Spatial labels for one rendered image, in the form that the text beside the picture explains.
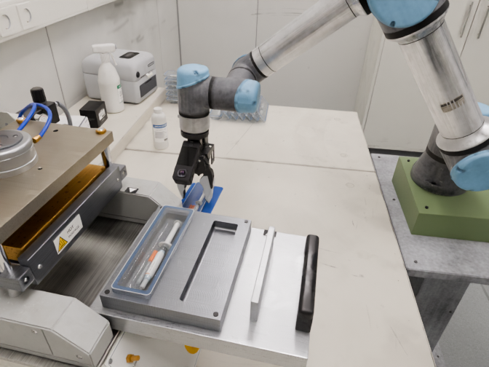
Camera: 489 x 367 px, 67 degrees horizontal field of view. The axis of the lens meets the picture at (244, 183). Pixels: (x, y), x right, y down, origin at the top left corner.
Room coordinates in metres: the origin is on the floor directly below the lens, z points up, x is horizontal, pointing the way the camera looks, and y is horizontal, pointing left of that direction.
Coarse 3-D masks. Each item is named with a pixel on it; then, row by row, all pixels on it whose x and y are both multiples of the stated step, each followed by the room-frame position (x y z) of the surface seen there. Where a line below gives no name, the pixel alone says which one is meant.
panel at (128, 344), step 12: (120, 336) 0.31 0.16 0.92; (132, 336) 0.32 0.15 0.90; (120, 348) 0.29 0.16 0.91; (132, 348) 0.31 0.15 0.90; (144, 348) 0.32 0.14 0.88; (156, 348) 0.33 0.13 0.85; (168, 348) 0.35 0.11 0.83; (180, 348) 0.36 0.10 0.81; (192, 348) 0.38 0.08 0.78; (108, 360) 0.27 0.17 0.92; (120, 360) 0.28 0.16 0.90; (132, 360) 0.29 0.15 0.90; (144, 360) 0.30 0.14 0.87; (156, 360) 0.32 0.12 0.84; (168, 360) 0.33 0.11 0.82; (180, 360) 0.35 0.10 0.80; (192, 360) 0.36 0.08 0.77
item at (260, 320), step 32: (256, 256) 0.42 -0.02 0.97; (288, 256) 0.43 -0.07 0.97; (256, 288) 0.33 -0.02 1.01; (288, 288) 0.36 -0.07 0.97; (128, 320) 0.30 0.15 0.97; (160, 320) 0.30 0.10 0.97; (224, 320) 0.30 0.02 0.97; (256, 320) 0.30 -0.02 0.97; (288, 320) 0.31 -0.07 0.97; (224, 352) 0.28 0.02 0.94; (256, 352) 0.27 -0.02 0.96; (288, 352) 0.26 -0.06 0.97
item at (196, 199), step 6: (198, 186) 0.89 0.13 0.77; (192, 192) 0.86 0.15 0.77; (198, 192) 0.86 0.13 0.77; (192, 198) 0.84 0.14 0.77; (198, 198) 0.84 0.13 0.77; (204, 198) 0.84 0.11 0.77; (186, 204) 0.81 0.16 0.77; (192, 204) 0.81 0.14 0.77; (198, 204) 0.81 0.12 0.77; (198, 210) 0.78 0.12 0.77
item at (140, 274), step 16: (176, 208) 0.49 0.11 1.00; (160, 224) 0.45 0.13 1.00; (176, 224) 0.45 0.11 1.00; (144, 240) 0.41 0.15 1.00; (160, 240) 0.42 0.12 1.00; (176, 240) 0.42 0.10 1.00; (144, 256) 0.38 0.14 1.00; (160, 256) 0.38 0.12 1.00; (128, 272) 0.35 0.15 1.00; (144, 272) 0.35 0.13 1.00; (160, 272) 0.35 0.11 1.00; (128, 288) 0.32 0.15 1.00; (144, 288) 0.32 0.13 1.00
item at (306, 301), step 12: (312, 240) 0.42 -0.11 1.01; (312, 252) 0.40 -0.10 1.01; (312, 264) 0.37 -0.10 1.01; (312, 276) 0.35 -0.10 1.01; (300, 288) 0.34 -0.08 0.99; (312, 288) 0.33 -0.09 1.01; (300, 300) 0.31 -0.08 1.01; (312, 300) 0.31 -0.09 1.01; (300, 312) 0.29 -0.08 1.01; (312, 312) 0.29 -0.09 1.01; (300, 324) 0.29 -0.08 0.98
